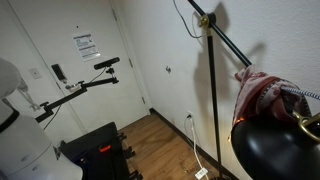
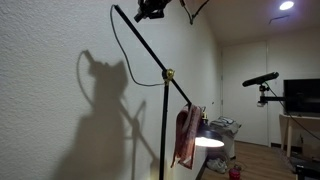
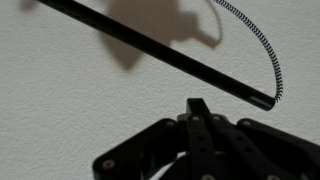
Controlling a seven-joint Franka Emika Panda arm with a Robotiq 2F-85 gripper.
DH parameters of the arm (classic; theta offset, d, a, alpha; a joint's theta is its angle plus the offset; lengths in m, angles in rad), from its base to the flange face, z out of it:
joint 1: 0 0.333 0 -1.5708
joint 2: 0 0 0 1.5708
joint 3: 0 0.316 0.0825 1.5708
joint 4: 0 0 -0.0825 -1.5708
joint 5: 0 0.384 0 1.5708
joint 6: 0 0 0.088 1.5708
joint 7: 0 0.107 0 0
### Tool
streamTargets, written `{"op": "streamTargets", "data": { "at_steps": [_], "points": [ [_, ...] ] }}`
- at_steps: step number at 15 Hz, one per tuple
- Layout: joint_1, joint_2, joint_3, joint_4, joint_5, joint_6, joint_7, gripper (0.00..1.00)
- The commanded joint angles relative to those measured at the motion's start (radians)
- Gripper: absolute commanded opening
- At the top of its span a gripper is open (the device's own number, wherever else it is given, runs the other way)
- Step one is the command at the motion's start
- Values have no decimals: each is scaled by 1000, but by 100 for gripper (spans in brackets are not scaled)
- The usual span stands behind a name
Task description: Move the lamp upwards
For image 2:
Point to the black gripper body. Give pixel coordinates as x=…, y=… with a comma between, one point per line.
x=155, y=4

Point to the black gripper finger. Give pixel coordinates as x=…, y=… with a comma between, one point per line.
x=156, y=14
x=142, y=15

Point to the black floor lamp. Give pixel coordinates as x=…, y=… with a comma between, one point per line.
x=163, y=133

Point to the red patterned cloth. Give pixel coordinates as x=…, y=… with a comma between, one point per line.
x=186, y=133

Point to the round ceiling light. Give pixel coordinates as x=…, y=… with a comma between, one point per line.
x=286, y=5

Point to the grey bag pile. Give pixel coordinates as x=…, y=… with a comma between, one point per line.
x=228, y=128

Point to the white shoes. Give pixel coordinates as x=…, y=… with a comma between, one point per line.
x=216, y=165

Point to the black television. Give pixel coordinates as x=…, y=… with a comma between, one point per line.
x=303, y=96

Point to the red bottle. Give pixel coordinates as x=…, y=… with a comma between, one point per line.
x=234, y=173

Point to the wooden table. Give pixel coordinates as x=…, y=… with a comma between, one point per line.
x=300, y=121

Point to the black stand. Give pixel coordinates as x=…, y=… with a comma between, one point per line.
x=306, y=170

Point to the black stereo camera bar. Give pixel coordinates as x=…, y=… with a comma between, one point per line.
x=260, y=79

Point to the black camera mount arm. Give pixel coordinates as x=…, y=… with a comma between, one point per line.
x=271, y=99

